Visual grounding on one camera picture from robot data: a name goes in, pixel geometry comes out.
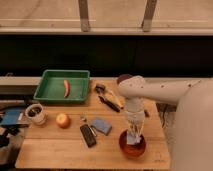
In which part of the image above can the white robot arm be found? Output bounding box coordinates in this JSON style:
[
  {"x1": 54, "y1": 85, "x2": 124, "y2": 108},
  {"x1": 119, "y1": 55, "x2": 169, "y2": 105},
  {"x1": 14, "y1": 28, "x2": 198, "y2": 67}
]
[{"x1": 117, "y1": 74, "x2": 213, "y2": 171}]

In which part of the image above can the white cup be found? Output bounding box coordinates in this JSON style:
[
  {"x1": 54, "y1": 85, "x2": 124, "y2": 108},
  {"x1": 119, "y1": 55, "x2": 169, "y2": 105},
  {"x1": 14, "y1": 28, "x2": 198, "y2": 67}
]
[{"x1": 25, "y1": 103, "x2": 46, "y2": 125}]

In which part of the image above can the blue sponge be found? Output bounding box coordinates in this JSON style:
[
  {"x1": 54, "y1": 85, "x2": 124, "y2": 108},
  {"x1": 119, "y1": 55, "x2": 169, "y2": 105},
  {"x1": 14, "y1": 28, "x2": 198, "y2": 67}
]
[{"x1": 91, "y1": 118, "x2": 112, "y2": 135}]

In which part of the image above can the purple bowl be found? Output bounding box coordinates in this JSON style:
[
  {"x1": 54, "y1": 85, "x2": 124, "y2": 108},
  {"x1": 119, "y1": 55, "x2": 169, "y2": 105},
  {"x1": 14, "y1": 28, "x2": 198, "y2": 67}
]
[{"x1": 117, "y1": 74, "x2": 133, "y2": 84}]

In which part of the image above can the grey-blue towel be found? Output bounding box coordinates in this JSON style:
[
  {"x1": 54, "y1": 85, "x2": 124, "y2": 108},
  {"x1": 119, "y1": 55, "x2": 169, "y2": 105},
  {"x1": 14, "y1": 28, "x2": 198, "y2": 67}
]
[{"x1": 126, "y1": 132, "x2": 141, "y2": 145}]

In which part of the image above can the red bowl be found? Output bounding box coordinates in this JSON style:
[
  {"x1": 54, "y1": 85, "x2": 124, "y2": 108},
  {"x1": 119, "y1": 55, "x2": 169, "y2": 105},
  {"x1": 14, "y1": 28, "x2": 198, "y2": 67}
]
[{"x1": 119, "y1": 131, "x2": 146, "y2": 159}]

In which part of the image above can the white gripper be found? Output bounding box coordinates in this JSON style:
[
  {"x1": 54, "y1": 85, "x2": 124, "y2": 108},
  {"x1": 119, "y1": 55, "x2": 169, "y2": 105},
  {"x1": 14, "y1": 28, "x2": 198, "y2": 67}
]
[{"x1": 124, "y1": 108, "x2": 145, "y2": 137}]

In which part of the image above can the black remote control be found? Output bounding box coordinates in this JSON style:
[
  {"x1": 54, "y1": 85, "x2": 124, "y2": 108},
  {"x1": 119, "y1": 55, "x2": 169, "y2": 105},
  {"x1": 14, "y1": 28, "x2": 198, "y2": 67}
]
[{"x1": 80, "y1": 124, "x2": 96, "y2": 147}]

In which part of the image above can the green plastic tray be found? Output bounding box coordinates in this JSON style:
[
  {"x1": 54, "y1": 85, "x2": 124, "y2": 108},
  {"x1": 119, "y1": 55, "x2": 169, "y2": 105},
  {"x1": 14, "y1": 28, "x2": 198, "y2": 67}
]
[{"x1": 34, "y1": 70, "x2": 90, "y2": 104}]

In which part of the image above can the blue box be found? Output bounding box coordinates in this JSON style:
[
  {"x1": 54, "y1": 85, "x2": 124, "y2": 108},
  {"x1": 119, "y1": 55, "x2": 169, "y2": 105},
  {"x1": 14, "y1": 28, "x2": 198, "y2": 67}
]
[{"x1": 0, "y1": 108, "x2": 23, "y2": 126}]

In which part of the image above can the brown dried item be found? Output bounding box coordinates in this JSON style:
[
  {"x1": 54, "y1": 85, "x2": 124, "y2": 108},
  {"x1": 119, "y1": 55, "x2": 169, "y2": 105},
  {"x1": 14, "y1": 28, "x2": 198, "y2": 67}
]
[{"x1": 144, "y1": 109, "x2": 150, "y2": 117}]

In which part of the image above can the orange apple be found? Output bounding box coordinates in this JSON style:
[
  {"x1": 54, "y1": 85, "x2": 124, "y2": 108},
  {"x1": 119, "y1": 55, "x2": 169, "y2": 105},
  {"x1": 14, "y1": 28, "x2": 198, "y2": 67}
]
[{"x1": 56, "y1": 113, "x2": 71, "y2": 129}]

